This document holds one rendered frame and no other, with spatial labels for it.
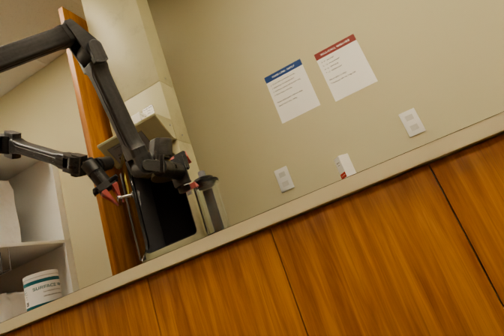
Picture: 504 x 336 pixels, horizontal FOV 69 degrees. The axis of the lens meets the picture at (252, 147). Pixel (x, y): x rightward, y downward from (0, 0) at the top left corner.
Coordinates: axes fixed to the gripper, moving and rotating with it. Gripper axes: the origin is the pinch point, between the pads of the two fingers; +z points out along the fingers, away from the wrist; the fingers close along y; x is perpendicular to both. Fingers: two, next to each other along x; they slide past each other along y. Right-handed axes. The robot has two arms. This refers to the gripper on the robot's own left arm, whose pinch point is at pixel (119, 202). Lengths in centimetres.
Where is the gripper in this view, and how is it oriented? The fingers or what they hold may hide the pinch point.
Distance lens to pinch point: 147.3
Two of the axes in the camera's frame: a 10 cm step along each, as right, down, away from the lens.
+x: 3.4, -3.9, -8.6
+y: -6.7, 5.3, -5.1
